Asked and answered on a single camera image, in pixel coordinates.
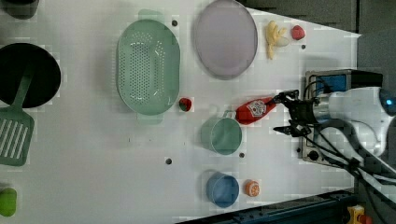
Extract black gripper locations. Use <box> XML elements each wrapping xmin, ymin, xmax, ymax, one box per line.
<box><xmin>272</xmin><ymin>90</ymin><xmax>318</xmax><ymax>137</ymax></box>

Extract red ketchup bottle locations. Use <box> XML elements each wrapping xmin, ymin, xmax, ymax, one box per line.
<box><xmin>235</xmin><ymin>97</ymin><xmax>276</xmax><ymax>125</ymax></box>

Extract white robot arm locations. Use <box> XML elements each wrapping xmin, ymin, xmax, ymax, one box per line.
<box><xmin>274</xmin><ymin>87</ymin><xmax>395</xmax><ymax>157</ymax></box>

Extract black toaster oven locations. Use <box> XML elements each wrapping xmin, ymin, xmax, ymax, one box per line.
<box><xmin>300</xmin><ymin>69</ymin><xmax>383</xmax><ymax>166</ymax></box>

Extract peeled banana toy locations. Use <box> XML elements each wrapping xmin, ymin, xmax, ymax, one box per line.
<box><xmin>265</xmin><ymin>21</ymin><xmax>290</xmax><ymax>60</ymax></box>

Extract red strawberry toy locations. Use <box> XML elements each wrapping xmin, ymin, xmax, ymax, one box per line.
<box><xmin>291</xmin><ymin>25</ymin><xmax>305</xmax><ymax>40</ymax></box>

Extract orange slice toy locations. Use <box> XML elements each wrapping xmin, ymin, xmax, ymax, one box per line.
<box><xmin>244</xmin><ymin>180</ymin><xmax>261</xmax><ymax>197</ymax></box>

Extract grey round plate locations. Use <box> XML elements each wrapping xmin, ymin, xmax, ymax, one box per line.
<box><xmin>194</xmin><ymin>0</ymin><xmax>258</xmax><ymax>79</ymax></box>

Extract blue cup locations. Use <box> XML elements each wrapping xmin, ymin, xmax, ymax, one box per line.
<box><xmin>205</xmin><ymin>172</ymin><xmax>239</xmax><ymax>208</ymax></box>

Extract small red green strawberry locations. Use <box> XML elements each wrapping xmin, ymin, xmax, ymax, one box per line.
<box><xmin>179</xmin><ymin>98</ymin><xmax>192</xmax><ymax>112</ymax></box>

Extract yellow red clamp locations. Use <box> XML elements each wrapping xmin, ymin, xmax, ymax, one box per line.
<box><xmin>347</xmin><ymin>205</ymin><xmax>373</xmax><ymax>224</ymax></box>

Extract green oval colander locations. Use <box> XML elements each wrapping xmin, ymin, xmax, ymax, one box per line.
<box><xmin>117</xmin><ymin>9</ymin><xmax>180</xmax><ymax>125</ymax></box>

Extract green slotted spatula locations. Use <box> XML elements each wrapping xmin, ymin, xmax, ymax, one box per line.
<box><xmin>0</xmin><ymin>72</ymin><xmax>35</xmax><ymax>166</ymax></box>

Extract black round pan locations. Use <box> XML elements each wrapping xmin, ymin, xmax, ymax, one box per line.
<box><xmin>0</xmin><ymin>42</ymin><xmax>63</xmax><ymax>109</ymax></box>

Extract lime green object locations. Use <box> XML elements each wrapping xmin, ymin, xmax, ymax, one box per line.
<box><xmin>0</xmin><ymin>188</ymin><xmax>18</xmax><ymax>217</ymax></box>

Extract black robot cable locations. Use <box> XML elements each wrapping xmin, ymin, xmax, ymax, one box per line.
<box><xmin>303</xmin><ymin>78</ymin><xmax>396</xmax><ymax>213</ymax></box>

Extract green cup with handle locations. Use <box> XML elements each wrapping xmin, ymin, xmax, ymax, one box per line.
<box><xmin>201</xmin><ymin>110</ymin><xmax>243</xmax><ymax>156</ymax></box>

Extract blue metal frame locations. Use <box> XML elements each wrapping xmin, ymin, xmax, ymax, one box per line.
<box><xmin>177</xmin><ymin>190</ymin><xmax>357</xmax><ymax>224</ymax></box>

